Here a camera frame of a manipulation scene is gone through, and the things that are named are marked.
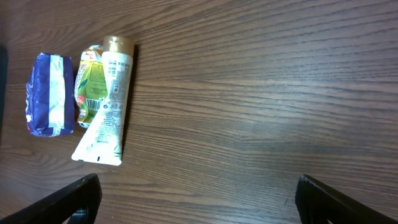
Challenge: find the white tube gold cap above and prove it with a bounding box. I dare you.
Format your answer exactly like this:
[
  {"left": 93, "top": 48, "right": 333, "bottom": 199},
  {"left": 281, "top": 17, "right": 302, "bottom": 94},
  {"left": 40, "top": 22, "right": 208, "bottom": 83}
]
[{"left": 72, "top": 35, "right": 134, "bottom": 166}]

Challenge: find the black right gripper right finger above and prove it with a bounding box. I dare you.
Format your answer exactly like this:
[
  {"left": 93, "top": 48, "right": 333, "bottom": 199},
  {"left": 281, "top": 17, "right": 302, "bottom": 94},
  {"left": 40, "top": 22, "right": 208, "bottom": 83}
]
[{"left": 295, "top": 174, "right": 397, "bottom": 224}]

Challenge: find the grey plastic mesh basket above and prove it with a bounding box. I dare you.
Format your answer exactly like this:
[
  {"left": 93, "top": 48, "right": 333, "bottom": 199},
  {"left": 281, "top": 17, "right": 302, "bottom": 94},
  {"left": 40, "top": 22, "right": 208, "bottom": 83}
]
[{"left": 0, "top": 46, "right": 8, "bottom": 126}]

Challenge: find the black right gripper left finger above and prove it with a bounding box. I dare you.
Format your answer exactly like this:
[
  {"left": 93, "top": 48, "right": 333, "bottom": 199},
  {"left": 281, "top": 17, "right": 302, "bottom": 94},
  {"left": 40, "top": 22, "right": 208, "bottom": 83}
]
[{"left": 1, "top": 173, "right": 102, "bottom": 224}]

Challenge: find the green snack pouch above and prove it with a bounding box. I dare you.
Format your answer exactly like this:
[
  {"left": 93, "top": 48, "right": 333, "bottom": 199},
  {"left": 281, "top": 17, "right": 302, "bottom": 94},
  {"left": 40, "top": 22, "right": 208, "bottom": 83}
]
[{"left": 74, "top": 45, "right": 108, "bottom": 128}]

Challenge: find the purple snack packet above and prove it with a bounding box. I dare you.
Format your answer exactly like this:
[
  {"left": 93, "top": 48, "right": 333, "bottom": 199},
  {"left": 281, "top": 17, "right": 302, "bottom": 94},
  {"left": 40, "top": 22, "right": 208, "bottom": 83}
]
[{"left": 25, "top": 52, "right": 75, "bottom": 138}]

